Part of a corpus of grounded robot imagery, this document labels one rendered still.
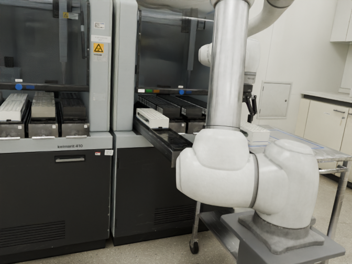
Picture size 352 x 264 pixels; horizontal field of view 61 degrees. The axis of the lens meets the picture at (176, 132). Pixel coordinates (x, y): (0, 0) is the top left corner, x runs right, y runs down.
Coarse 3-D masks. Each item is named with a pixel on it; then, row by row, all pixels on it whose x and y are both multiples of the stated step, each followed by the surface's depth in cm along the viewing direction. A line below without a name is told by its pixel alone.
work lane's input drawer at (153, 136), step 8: (136, 120) 173; (136, 128) 172; (144, 128) 157; (152, 128) 152; (160, 128) 153; (168, 128) 155; (144, 136) 157; (152, 136) 144; (160, 136) 138; (168, 136) 145; (176, 136) 146; (152, 144) 145; (160, 144) 134; (168, 144) 128; (176, 144) 133; (184, 144) 126; (192, 144) 131; (168, 152) 125; (176, 152) 122; (176, 160) 123
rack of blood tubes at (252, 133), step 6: (240, 126) 143; (246, 126) 144; (252, 126) 145; (258, 126) 146; (246, 132) 155; (252, 132) 134; (258, 132) 135; (264, 132) 136; (246, 138) 138; (252, 138) 135; (258, 138) 136; (264, 138) 137; (252, 144) 136; (258, 144) 137; (264, 144) 138
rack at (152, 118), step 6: (138, 108) 178; (144, 108) 179; (150, 108) 180; (138, 114) 178; (144, 114) 163; (150, 114) 164; (156, 114) 165; (144, 120) 163; (150, 120) 153; (156, 120) 153; (162, 120) 154; (168, 120) 155; (150, 126) 153; (156, 126) 154; (162, 126) 155; (168, 126) 157
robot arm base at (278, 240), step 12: (240, 216) 93; (252, 216) 91; (312, 216) 93; (252, 228) 87; (264, 228) 83; (276, 228) 81; (288, 228) 80; (300, 228) 81; (264, 240) 82; (276, 240) 80; (288, 240) 80; (300, 240) 81; (312, 240) 83; (324, 240) 84; (276, 252) 78
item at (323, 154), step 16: (272, 128) 174; (304, 144) 144; (320, 144) 146; (320, 160) 123; (336, 160) 127; (336, 192) 135; (240, 208) 189; (336, 208) 135; (208, 224) 168; (336, 224) 138; (192, 240) 183; (224, 240) 154
